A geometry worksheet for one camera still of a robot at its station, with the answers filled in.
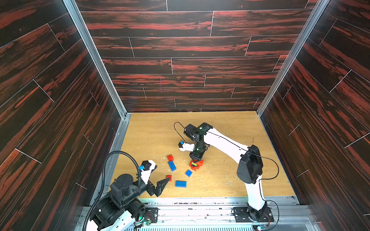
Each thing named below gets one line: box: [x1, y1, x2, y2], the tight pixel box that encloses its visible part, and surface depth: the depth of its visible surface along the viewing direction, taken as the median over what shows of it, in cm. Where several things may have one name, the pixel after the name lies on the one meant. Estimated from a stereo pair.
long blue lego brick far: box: [168, 160, 177, 172], surface depth 92 cm
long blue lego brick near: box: [175, 180, 187, 189], surface depth 85 cm
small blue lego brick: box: [185, 169, 193, 178], surface depth 90 cm
